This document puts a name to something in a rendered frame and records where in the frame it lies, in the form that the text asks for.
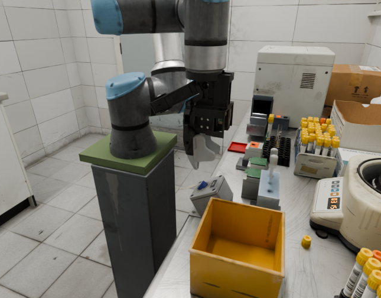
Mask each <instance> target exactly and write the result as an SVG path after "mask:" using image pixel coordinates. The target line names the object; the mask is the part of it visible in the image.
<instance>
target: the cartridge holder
mask: <svg viewBox="0 0 381 298"><path fill-rule="evenodd" d="M248 163H249V160H248V159H245V156H244V157H240V158H239V160H238V162H237V164H236V169H242V170H245V169H246V170H247V166H248ZM268 166H269V162H267V164H266V170H267V169H268Z"/></svg>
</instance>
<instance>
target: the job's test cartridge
mask: <svg viewBox="0 0 381 298"><path fill-rule="evenodd" d="M262 146H263V143H259V142H252V141H251V142H250V143H248V144H247V146H246V149H245V159H249V158H253V157H260V158H262V153H263V149H262Z"/></svg>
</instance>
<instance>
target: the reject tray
mask: <svg viewBox="0 0 381 298"><path fill-rule="evenodd" d="M246 146H247V144H246V143H241V142H234V141H232V142H231V143H230V145H229V147H228V149H227V150H228V151H231V152H236V153H242V154H245V149H246Z"/></svg>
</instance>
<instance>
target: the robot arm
mask: <svg viewBox="0 0 381 298"><path fill-rule="evenodd" d="M90 3H91V7H92V14H93V20H94V24H95V29H96V31H97V32H98V33H99V34H106V35H117V36H119V35H121V34H151V38H152V48H153V53H154V62H155V66H154V67H153V69H152V70H151V77H146V76H145V74H144V73H142V72H131V73H124V74H120V75H117V76H115V77H112V78H110V79H109V80H108V81H107V82H106V84H105V89H106V99H107V102H108V108H109V115H110V121H111V126H112V131H111V135H110V142H109V149H110V153H111V155H113V156H114V157H117V158H122V159H136V158H141V157H145V156H148V155H150V154H151V153H153V152H154V151H155V150H156V149H157V139H156V138H155V136H154V133H153V132H152V129H151V126H150V124H149V116H158V115H168V114H180V113H182V112H183V113H184V114H183V143H184V148H185V153H186V154H187V157H188V159H189V161H190V163H191V165H192V166H193V168H194V169H195V170H198V168H199V164H200V162H201V161H213V160H215V158H216V154H218V153H219V152H220V146H219V145H218V144H217V143H215V142H214V141H213V140H212V139H211V136H212V137H217V138H224V130H225V131H228V130H229V128H230V126H232V120H233V105H234V101H230V96H231V87H232V81H233V80H234V72H225V71H224V69H225V68H226V57H227V38H228V27H229V9H230V0H90ZM180 33H184V63H183V58H182V52H181V41H180ZM198 93H199V94H198ZM197 94H198V95H197ZM230 114H231V117H230ZM219 131H222V132H219Z"/></svg>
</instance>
